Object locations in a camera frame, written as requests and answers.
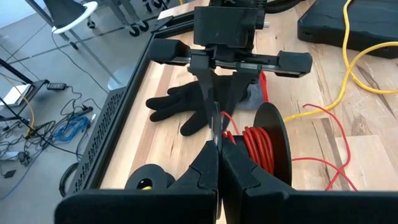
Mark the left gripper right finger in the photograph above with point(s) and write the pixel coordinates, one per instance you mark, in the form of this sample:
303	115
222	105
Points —
248	186

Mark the black equipment cart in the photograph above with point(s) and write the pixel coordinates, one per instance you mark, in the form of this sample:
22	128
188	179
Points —
18	93

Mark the black pouch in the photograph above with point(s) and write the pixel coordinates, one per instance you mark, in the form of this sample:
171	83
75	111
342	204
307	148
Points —
367	21

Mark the tall black post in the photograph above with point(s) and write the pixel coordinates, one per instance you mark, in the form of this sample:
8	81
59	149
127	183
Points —
63	11

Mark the black power strip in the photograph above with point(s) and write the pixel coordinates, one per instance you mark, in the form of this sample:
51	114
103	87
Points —
83	110

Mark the wheeled cart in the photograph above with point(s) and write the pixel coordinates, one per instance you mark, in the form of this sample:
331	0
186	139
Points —
136	28

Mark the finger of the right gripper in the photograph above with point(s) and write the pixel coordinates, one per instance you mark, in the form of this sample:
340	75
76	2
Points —
205	84
241	84

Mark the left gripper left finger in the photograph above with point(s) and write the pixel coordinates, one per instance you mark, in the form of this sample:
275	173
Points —
192	186

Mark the black glove with red cuff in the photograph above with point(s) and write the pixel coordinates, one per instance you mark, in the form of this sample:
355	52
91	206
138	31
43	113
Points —
180	102

